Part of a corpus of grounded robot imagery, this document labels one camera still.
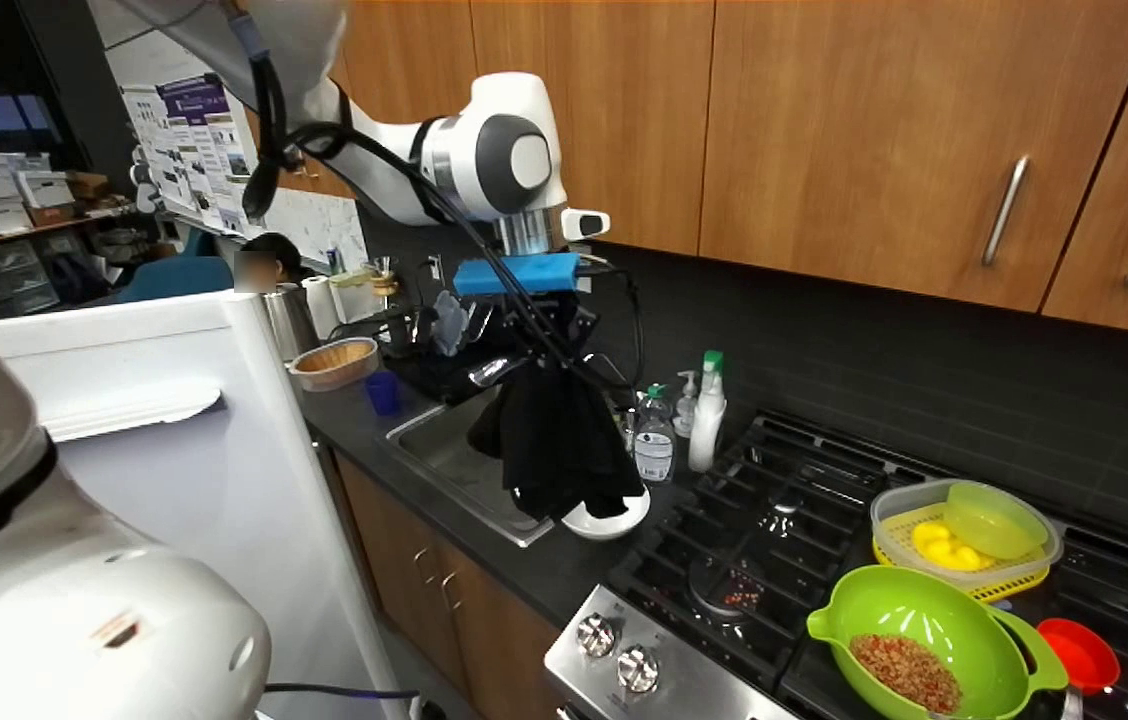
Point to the red lid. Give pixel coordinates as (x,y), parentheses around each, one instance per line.
(1076,654)

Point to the wooden upper cabinets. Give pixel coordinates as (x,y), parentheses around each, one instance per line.
(856,122)

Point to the wooden lower cabinet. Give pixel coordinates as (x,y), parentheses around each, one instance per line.
(446,602)

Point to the black dish rack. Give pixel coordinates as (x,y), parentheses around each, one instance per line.
(426,341)

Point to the silver stove knob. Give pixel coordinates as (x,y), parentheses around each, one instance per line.
(599,633)
(636,668)

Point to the stainless steel sink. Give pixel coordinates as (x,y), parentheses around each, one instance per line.
(458,460)

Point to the person with dark hair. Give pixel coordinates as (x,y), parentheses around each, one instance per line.
(275,262)

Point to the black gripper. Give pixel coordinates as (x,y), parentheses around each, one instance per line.
(539,325)

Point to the clear soap bottle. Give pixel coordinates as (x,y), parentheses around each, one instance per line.
(654,442)

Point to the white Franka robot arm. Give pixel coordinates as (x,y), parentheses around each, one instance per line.
(58,602)

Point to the blue cup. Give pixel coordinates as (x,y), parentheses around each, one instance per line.
(382,392)

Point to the chrome faucet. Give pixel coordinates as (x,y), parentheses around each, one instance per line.
(489,370)

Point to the yellow lidded food container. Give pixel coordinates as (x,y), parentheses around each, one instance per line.
(967,535)

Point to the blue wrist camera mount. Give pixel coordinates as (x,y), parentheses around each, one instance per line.
(517,273)

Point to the white bowl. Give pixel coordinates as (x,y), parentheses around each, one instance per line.
(611,522)

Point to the printed wall poster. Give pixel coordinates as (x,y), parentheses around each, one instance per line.
(190,145)

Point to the spray bottle with green top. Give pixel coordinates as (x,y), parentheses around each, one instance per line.
(704,420)

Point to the woven wooden bowl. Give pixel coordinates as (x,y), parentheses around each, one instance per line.
(334,363)

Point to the stainless steel stove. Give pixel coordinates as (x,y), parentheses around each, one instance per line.
(779,587)

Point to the green bowl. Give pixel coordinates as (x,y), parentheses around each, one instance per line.
(927,645)

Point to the black knitted cloth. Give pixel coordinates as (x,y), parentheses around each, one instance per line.
(564,444)

